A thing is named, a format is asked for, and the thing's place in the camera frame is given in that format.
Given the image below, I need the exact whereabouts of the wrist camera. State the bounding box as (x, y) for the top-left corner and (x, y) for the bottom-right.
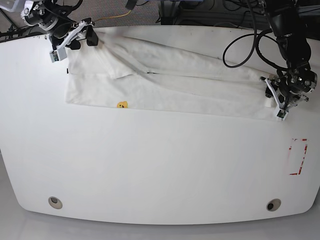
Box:
(49, 47), (67, 63)
(274, 108), (289, 121)

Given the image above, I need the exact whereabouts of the black tripod stand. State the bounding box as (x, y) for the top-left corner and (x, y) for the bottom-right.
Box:
(0, 25), (45, 43)

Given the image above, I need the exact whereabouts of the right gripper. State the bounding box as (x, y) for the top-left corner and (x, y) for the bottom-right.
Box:
(21, 1), (98, 51)

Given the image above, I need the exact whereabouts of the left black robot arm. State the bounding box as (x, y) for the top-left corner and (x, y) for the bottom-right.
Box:
(255, 0), (318, 120)

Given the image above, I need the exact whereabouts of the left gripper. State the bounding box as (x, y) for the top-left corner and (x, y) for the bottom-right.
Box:
(260, 68), (318, 113)

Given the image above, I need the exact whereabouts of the white printed T-shirt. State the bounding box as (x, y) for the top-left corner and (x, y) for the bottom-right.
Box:
(65, 32), (276, 121)

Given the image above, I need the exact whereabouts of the red tape rectangle marking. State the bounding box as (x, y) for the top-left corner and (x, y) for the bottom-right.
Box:
(287, 138), (309, 176)

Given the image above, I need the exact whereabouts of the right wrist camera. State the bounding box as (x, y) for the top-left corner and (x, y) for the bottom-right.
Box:
(49, 47), (67, 63)

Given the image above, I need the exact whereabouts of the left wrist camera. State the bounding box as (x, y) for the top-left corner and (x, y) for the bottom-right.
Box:
(274, 108), (289, 121)

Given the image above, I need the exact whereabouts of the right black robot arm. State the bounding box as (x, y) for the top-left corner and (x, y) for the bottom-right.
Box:
(21, 0), (99, 63)

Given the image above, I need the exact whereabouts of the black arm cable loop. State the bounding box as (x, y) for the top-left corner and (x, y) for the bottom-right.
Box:
(222, 0), (281, 69)

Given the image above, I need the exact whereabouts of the left table grommet hole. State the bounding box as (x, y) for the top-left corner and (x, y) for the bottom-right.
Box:
(48, 196), (63, 210)

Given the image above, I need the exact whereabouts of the clear plastic storage box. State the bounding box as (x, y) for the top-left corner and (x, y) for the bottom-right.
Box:
(0, 0), (25, 13)

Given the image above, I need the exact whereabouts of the table grommet hole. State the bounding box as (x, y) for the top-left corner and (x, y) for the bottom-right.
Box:
(48, 196), (63, 210)
(266, 198), (282, 212)

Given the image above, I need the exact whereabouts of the right table grommet hole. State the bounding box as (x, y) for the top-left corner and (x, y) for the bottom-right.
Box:
(266, 198), (282, 212)

